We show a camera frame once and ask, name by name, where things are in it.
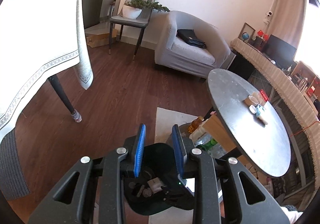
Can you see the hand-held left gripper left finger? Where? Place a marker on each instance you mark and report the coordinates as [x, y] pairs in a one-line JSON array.
[[139, 151]]

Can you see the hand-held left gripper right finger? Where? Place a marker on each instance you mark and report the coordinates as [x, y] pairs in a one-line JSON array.
[[178, 154]]

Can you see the black trash bin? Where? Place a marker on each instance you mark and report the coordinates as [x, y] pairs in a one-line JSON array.
[[160, 159]]

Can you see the small white box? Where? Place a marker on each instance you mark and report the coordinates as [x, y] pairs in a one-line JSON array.
[[155, 184]]

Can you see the white plastic jug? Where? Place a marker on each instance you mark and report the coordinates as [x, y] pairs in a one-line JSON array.
[[200, 132]]

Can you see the amber oil bottle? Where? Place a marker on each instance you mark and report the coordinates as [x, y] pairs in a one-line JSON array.
[[196, 124]]

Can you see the clear bottle green label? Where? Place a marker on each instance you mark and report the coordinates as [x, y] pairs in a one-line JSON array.
[[212, 143]]

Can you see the white floor rug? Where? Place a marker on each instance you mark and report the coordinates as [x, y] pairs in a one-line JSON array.
[[167, 119]]

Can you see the cardboard box with bottles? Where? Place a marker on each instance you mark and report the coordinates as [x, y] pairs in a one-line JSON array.
[[217, 126]]

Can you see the round grey stone table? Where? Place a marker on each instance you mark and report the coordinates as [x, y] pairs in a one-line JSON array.
[[232, 94]]

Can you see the small white round container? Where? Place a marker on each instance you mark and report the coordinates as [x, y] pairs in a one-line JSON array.
[[252, 109]]

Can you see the beige tape roll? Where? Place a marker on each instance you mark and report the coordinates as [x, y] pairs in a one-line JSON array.
[[248, 101]]

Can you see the blue and white packet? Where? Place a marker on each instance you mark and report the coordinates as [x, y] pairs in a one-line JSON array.
[[260, 110]]

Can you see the black table leg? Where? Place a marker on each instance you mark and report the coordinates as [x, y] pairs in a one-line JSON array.
[[61, 94]]

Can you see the grey armchair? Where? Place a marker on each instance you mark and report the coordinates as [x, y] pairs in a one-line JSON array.
[[190, 56]]

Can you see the black bag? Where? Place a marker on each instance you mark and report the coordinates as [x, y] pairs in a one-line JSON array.
[[190, 37]]

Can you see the grey knitted cloth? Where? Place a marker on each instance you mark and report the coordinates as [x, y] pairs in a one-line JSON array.
[[12, 169]]

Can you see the small blue globe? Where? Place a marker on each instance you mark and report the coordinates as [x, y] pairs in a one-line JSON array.
[[245, 36]]

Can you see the dark wooden box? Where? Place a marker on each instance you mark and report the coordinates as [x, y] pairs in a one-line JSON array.
[[260, 43]]

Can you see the potted green plant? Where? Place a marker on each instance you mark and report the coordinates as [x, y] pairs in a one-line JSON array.
[[131, 12]]

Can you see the black monitor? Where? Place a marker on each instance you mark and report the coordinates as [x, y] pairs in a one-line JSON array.
[[281, 50]]

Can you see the wooden shelf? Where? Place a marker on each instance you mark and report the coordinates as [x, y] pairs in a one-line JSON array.
[[306, 74]]

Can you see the white tablecloth dining table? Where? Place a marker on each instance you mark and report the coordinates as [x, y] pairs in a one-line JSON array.
[[37, 39]]

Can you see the beige curtain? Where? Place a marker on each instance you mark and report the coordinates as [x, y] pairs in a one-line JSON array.
[[287, 14]]

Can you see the wooden picture frame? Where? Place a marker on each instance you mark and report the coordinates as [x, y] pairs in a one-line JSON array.
[[250, 27]]

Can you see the white security camera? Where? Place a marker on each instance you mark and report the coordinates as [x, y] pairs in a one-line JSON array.
[[268, 15]]

